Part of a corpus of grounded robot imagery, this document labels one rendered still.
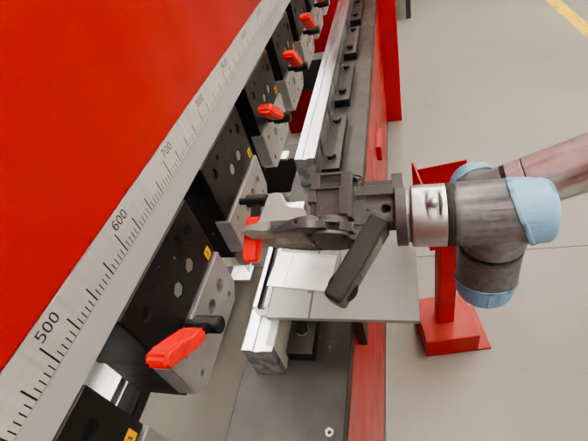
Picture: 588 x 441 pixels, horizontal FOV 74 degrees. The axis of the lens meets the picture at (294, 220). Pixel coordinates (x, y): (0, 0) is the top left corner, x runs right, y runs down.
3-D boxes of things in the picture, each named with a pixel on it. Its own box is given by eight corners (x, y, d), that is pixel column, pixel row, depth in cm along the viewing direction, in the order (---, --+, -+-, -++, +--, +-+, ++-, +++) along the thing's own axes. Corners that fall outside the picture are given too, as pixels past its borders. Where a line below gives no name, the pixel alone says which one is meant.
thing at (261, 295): (272, 315, 73) (267, 306, 71) (257, 315, 74) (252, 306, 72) (290, 236, 87) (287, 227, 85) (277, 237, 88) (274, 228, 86)
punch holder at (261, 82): (276, 172, 70) (246, 87, 59) (233, 177, 72) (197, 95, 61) (290, 127, 80) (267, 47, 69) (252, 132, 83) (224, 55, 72)
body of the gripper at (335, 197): (318, 198, 56) (406, 192, 52) (317, 255, 53) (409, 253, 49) (304, 172, 49) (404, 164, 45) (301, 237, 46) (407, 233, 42)
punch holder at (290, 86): (294, 115, 84) (273, 37, 73) (257, 119, 86) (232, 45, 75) (304, 82, 94) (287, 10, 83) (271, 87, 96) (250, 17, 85)
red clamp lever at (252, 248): (259, 260, 50) (264, 191, 53) (230, 261, 51) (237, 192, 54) (264, 263, 51) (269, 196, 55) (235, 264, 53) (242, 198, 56)
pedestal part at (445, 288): (454, 322, 153) (461, 227, 116) (438, 324, 154) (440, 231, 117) (449, 309, 157) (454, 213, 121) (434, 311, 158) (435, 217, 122)
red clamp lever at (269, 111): (273, 101, 58) (291, 112, 67) (248, 104, 59) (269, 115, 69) (274, 113, 58) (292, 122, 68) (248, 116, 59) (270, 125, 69)
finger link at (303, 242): (260, 213, 58) (318, 207, 55) (256, 251, 56) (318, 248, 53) (250, 205, 55) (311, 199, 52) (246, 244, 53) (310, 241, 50)
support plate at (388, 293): (420, 324, 63) (420, 320, 62) (268, 319, 70) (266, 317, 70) (415, 241, 75) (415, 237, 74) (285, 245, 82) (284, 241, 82)
